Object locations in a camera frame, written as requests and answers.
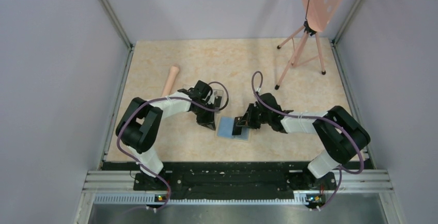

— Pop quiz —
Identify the purple cable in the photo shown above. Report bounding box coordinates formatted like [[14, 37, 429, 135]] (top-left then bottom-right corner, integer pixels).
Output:
[[251, 71, 365, 212], [116, 81, 230, 213]]

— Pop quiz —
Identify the beige wooden cylinder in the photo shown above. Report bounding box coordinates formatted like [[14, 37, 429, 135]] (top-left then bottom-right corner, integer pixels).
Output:
[[161, 64, 180, 97]]

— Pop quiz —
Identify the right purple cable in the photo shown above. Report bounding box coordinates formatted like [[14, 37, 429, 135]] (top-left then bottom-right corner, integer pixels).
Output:
[[251, 71, 365, 212]]

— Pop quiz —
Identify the clear plastic card box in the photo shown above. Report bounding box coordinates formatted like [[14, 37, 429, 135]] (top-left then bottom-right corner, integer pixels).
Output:
[[181, 81, 228, 112]]

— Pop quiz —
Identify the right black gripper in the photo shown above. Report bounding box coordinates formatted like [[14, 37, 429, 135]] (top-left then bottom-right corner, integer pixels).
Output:
[[237, 103, 272, 129]]

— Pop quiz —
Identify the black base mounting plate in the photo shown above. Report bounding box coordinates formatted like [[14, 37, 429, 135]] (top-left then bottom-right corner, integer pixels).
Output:
[[133, 162, 336, 200]]

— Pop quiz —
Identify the pink tripod music stand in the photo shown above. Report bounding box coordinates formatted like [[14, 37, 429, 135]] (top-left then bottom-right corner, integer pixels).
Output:
[[275, 0, 342, 90]]

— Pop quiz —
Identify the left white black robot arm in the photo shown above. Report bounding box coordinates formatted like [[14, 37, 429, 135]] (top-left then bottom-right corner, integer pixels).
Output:
[[115, 81, 218, 190]]

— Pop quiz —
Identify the aluminium frame rail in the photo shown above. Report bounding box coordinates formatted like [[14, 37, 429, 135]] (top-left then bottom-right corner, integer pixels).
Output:
[[82, 170, 393, 205]]

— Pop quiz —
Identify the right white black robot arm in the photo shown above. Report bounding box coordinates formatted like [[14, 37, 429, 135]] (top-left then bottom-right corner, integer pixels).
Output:
[[232, 93, 370, 189]]

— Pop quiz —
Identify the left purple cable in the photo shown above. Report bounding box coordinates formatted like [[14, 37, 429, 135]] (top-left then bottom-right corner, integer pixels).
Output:
[[116, 81, 230, 213]]

